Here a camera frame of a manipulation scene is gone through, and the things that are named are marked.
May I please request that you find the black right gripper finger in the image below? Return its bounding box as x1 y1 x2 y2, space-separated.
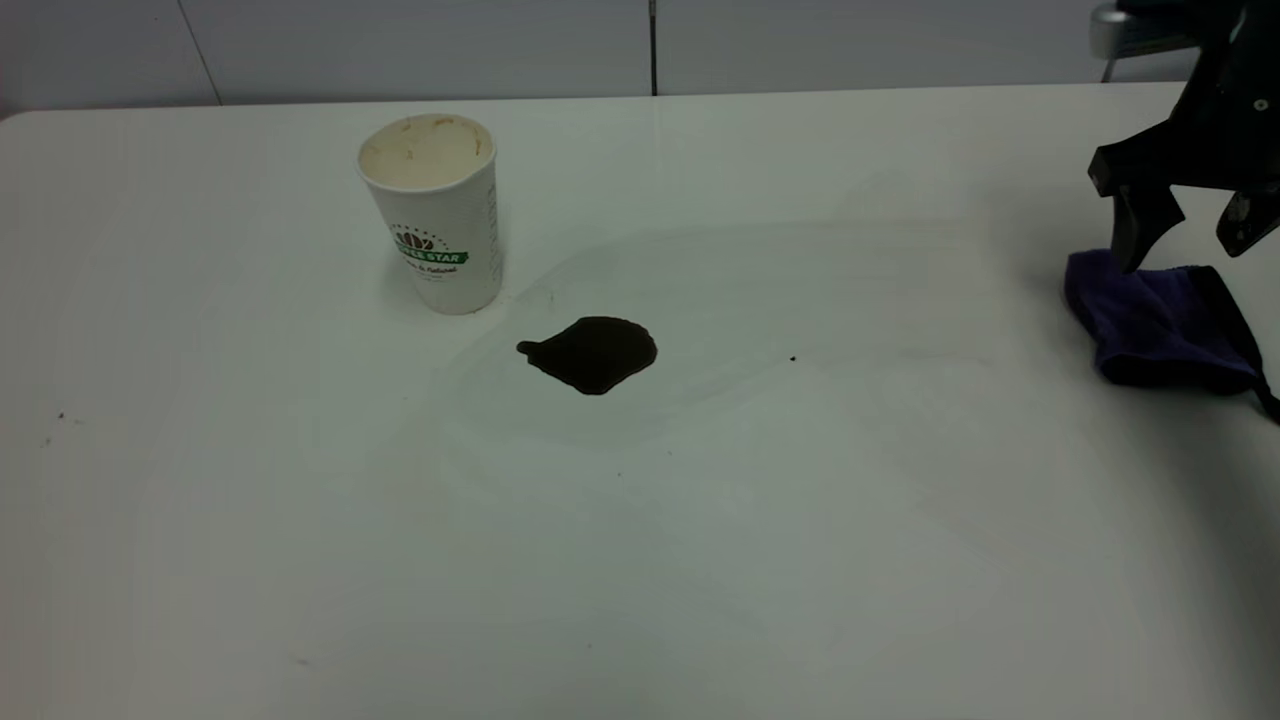
1110 184 1187 274
1216 184 1280 259

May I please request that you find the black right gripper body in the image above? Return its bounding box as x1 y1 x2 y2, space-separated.
1088 0 1280 199

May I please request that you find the purple and black cloth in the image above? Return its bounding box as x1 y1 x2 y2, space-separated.
1062 249 1280 426

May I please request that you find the white paper coffee cup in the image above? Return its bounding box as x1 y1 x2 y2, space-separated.
357 112 501 317

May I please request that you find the dark coffee spill puddle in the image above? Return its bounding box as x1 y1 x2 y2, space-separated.
516 317 659 397

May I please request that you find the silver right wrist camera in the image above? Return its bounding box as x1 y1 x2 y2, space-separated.
1090 2 1203 59

